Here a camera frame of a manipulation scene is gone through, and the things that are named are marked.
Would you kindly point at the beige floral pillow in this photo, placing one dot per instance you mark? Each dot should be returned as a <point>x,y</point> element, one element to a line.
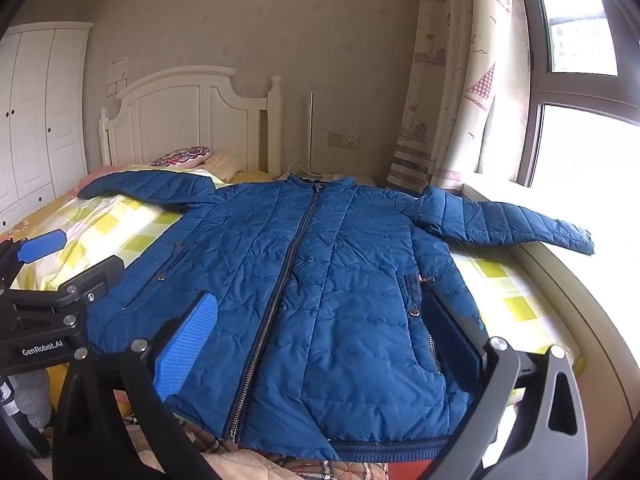
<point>225,165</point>

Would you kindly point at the purple patterned cushion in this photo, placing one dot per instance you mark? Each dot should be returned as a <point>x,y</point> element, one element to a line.
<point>180,156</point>

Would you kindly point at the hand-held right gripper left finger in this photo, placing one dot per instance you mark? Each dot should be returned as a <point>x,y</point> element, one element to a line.
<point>187,345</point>

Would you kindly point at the white wardrobe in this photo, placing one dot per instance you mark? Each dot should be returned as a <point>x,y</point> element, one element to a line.
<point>35,110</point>

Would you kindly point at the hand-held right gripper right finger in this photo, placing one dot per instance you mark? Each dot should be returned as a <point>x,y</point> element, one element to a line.
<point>450,332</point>

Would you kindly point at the white bed headboard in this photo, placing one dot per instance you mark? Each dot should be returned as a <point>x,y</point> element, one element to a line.
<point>175,120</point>

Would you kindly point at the dark framed window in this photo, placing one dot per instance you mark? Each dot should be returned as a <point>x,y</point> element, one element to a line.
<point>537,95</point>

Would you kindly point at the blue puffer jacket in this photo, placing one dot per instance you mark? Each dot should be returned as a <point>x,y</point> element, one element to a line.
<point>325,285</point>

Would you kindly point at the patterned beige curtain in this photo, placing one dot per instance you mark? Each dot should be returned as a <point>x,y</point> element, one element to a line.
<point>450,85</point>

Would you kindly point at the beige wall socket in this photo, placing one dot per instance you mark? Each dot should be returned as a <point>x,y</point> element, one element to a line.
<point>343,140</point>

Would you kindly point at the white upright pole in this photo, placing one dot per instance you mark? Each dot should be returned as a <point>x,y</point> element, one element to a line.
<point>311,135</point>

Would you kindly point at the yellow checked bed sheet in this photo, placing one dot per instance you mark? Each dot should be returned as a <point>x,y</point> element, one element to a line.
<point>110,225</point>

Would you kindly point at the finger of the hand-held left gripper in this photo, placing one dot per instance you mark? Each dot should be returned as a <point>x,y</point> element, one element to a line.
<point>42,246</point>
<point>100,272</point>

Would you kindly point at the beige window ledge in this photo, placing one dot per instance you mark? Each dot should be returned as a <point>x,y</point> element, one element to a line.
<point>560,280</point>

